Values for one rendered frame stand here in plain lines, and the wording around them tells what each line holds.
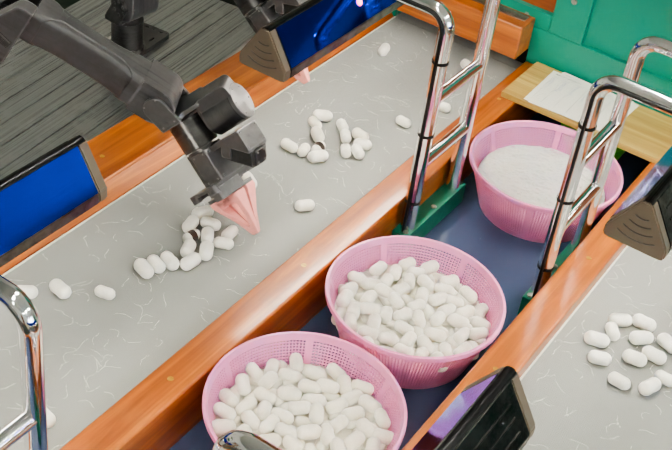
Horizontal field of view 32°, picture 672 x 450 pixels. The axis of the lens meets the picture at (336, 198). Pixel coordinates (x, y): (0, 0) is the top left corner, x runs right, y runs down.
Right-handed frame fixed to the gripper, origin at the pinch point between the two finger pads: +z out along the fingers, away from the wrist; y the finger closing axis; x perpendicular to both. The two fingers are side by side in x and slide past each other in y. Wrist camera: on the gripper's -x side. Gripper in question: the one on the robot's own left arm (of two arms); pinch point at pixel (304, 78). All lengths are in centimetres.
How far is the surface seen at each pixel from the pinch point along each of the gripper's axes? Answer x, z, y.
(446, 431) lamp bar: -67, 34, -80
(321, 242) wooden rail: -12.3, 22.2, -29.7
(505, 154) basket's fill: -15.6, 30.9, 16.0
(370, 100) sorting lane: 1.3, 10.1, 12.8
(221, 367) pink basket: -15, 26, -60
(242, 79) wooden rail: 11.7, -6.0, -1.5
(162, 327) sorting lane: -5, 18, -57
